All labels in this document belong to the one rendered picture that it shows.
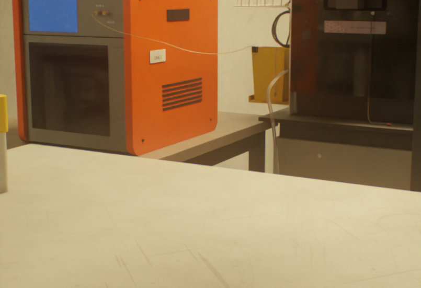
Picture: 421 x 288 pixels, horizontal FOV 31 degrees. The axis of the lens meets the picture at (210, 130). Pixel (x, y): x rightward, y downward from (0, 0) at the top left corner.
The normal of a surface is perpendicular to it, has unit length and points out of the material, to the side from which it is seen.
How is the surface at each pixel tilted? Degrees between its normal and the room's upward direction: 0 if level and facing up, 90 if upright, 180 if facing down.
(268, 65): 93
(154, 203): 0
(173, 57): 90
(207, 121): 90
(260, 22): 90
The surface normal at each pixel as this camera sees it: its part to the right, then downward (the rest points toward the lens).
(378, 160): -0.48, 0.16
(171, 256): 0.00, -0.98
